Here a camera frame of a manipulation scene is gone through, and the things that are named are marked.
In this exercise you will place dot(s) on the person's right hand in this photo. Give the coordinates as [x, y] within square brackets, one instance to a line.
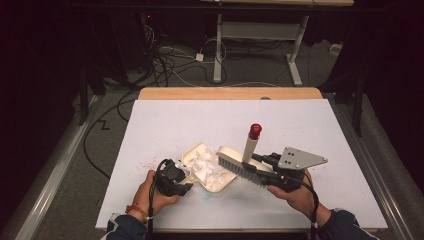
[300, 200]

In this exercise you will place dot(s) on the pile of white tissues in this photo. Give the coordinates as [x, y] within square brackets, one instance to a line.
[206, 170]

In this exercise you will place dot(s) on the aluminium frame rail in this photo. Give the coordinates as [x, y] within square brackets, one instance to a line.
[370, 173]
[56, 173]

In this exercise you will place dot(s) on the white metal table frame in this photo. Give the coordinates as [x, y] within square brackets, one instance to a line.
[256, 30]

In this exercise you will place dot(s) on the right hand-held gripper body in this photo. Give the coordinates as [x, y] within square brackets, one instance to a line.
[296, 160]

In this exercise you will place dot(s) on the black stand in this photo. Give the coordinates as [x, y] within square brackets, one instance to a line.
[83, 100]
[358, 106]

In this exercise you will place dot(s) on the cream plastic dustpan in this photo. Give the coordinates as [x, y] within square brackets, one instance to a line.
[213, 188]

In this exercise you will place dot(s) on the cream brush with grey bristles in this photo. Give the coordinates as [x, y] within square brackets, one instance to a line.
[251, 146]

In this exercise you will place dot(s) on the white power strip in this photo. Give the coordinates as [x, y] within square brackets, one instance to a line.
[336, 49]

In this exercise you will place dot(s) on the wooden table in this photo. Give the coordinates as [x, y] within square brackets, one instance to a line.
[216, 93]

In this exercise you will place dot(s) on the white table mat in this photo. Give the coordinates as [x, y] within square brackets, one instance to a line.
[233, 116]

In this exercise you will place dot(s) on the white power adapter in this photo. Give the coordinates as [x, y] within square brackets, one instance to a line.
[199, 57]

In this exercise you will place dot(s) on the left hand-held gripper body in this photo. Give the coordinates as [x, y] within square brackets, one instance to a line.
[168, 180]

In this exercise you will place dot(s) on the person's left hand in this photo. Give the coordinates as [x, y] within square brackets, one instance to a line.
[146, 200]

